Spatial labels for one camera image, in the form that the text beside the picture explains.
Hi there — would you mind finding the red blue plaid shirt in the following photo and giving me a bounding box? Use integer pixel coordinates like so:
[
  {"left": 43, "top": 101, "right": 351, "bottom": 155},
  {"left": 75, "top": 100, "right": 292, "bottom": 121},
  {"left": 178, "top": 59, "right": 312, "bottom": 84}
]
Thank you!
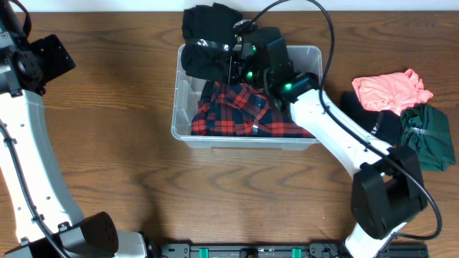
[{"left": 191, "top": 81, "right": 313, "bottom": 138}]

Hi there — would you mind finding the black garment with tape band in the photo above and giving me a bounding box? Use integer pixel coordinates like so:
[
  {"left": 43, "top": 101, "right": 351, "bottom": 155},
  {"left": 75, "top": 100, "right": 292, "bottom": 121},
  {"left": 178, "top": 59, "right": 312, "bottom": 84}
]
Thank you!
[{"left": 181, "top": 3, "right": 243, "bottom": 81}]

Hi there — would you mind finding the salmon pink garment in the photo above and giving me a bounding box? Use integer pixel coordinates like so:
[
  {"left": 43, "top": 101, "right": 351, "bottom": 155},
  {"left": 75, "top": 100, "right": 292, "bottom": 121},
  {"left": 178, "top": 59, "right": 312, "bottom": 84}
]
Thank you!
[{"left": 351, "top": 69, "right": 434, "bottom": 115}]

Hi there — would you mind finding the dark green garment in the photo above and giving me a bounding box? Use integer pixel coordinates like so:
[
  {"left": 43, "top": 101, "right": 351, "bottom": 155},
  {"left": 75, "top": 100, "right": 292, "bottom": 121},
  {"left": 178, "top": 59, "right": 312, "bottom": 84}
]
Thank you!
[{"left": 399, "top": 104, "right": 456, "bottom": 171}]

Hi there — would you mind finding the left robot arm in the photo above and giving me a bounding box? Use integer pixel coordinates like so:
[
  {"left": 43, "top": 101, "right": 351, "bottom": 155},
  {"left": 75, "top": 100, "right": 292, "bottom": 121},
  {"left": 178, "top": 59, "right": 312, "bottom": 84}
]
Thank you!
[{"left": 1, "top": 0, "right": 148, "bottom": 258}]

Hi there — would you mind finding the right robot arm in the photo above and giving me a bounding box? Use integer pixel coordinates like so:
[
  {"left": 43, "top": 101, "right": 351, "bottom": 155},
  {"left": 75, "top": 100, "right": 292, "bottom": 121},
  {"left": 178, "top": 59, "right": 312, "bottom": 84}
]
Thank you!
[{"left": 229, "top": 24, "right": 429, "bottom": 257}]

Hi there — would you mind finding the clear plastic storage bin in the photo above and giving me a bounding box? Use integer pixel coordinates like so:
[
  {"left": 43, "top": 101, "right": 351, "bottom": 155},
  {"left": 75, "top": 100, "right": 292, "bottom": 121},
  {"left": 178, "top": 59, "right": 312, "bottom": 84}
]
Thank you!
[{"left": 171, "top": 45, "right": 323, "bottom": 151}]

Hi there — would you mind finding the small black folded garment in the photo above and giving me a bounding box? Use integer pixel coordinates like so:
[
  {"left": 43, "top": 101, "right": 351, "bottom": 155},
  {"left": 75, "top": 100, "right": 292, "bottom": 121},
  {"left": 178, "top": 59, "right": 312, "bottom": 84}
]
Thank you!
[{"left": 340, "top": 92, "right": 402, "bottom": 146}]

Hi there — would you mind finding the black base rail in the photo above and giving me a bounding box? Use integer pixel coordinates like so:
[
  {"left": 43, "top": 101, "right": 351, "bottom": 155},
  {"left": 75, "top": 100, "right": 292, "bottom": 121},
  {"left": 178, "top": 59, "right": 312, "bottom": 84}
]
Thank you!
[{"left": 152, "top": 242, "right": 430, "bottom": 258}]

